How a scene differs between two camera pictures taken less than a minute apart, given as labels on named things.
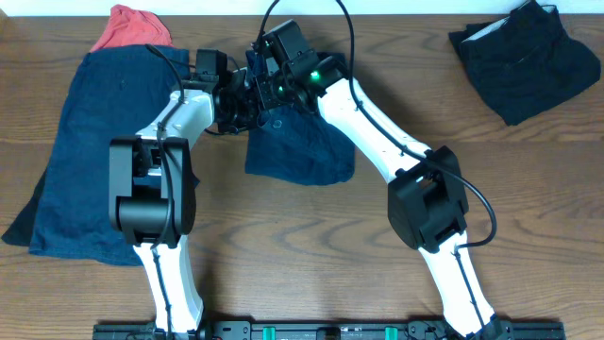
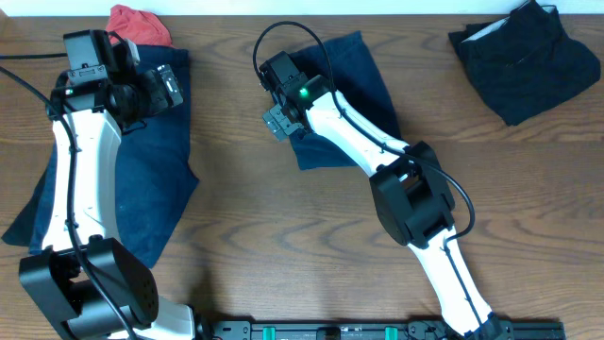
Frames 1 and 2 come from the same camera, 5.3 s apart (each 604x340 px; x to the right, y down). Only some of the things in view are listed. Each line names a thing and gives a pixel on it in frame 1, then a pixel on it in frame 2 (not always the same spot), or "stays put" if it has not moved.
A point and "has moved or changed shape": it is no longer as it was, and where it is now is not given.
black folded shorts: x=526 y=61 stays put
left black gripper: x=253 y=108 → x=159 y=102
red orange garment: x=129 y=27 stays put
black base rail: x=553 y=330 stays put
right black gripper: x=266 y=96 → x=278 y=122
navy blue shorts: x=300 y=146 has moved or changed shape
